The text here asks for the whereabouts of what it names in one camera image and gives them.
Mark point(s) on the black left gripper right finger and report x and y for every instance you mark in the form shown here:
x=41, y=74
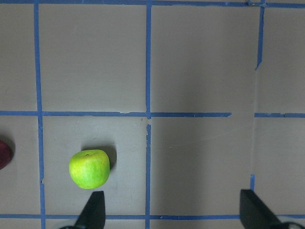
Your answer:
x=254, y=213

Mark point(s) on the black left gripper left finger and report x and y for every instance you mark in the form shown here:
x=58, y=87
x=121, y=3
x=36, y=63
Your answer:
x=93, y=214

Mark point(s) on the dark red apple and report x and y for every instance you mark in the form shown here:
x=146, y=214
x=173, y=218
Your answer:
x=6, y=154

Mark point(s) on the green apple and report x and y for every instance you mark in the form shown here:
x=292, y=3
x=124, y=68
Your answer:
x=89, y=169

